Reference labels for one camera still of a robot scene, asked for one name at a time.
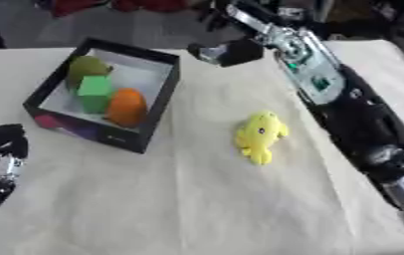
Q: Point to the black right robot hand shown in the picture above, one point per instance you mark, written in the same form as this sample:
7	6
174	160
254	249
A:
239	52

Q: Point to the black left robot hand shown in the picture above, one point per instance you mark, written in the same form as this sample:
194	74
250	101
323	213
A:
3	142

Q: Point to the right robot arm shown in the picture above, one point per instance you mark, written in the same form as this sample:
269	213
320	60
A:
362	126

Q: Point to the black box white inside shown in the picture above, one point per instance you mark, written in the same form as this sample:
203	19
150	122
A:
153	109

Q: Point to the yellow soft toy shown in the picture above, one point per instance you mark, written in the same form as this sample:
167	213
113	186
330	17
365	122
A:
260	135

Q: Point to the green block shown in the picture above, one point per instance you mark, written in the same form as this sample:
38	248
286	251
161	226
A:
96	93

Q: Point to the olive green toy fruit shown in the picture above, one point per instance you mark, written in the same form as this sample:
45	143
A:
84	67

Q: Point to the orange toy fruit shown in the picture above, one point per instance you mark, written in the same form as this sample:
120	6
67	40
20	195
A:
127	107

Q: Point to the red bag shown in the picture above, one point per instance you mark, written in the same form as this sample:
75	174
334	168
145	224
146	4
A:
118	4

